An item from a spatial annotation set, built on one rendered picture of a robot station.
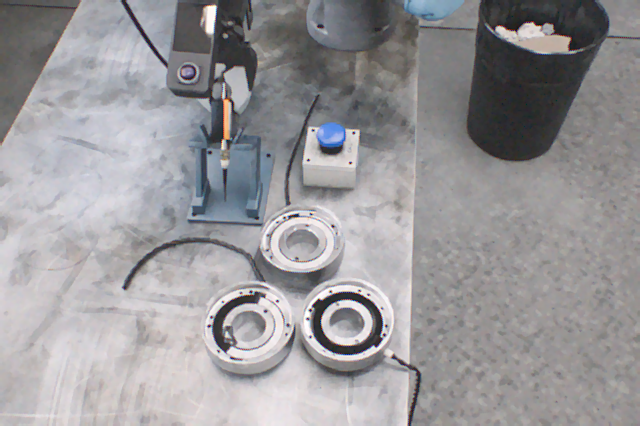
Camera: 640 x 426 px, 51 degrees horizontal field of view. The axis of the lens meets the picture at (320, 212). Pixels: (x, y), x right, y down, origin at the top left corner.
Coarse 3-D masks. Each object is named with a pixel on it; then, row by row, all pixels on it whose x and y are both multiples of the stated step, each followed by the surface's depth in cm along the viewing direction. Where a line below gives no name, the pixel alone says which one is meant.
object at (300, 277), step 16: (288, 208) 86; (304, 208) 86; (320, 208) 85; (272, 224) 85; (304, 224) 85; (336, 224) 85; (288, 240) 85; (304, 240) 87; (320, 240) 84; (336, 240) 83; (272, 256) 82; (288, 256) 82; (304, 256) 82; (336, 256) 81; (272, 272) 82; (288, 272) 80; (304, 272) 79; (320, 272) 80
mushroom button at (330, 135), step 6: (324, 126) 90; (330, 126) 89; (336, 126) 90; (318, 132) 89; (324, 132) 89; (330, 132) 89; (336, 132) 89; (342, 132) 89; (318, 138) 89; (324, 138) 88; (330, 138) 88; (336, 138) 88; (342, 138) 88; (324, 144) 88; (330, 144) 88; (336, 144) 88
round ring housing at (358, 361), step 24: (336, 288) 79; (360, 288) 79; (336, 312) 78; (360, 312) 77; (384, 312) 77; (312, 336) 75; (336, 336) 75; (360, 336) 75; (336, 360) 73; (360, 360) 73
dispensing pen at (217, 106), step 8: (224, 80) 83; (224, 88) 84; (224, 96) 84; (216, 104) 83; (216, 112) 83; (216, 120) 83; (216, 128) 84; (216, 136) 84; (224, 144) 86; (224, 152) 86; (224, 160) 86; (224, 168) 87; (224, 176) 87; (224, 184) 88; (224, 192) 88; (224, 200) 88
